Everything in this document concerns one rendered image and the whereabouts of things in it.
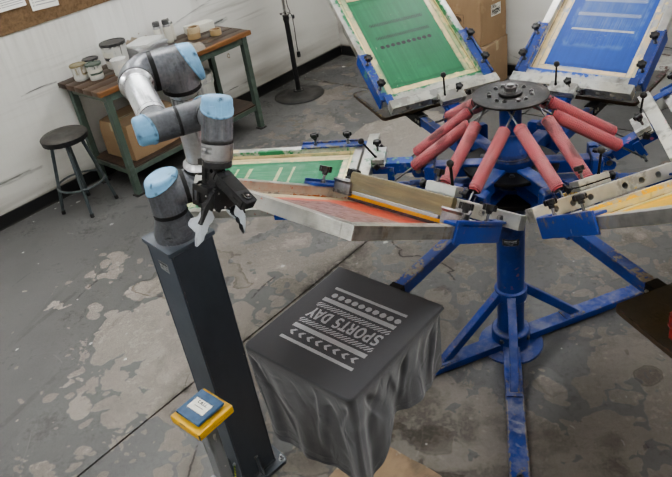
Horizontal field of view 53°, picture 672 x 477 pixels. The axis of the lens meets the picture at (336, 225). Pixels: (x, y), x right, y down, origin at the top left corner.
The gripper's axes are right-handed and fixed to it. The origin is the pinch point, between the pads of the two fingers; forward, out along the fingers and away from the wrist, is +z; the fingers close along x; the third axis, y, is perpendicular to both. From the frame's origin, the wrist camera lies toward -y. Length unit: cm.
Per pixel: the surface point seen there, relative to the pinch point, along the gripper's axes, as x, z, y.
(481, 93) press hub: -143, -25, 11
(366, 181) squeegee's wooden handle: -74, 0, 13
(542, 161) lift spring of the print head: -130, -6, -24
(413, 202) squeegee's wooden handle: -74, 3, -7
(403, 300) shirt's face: -69, 35, -9
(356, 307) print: -59, 38, 2
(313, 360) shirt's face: -34, 46, -2
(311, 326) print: -45, 43, 9
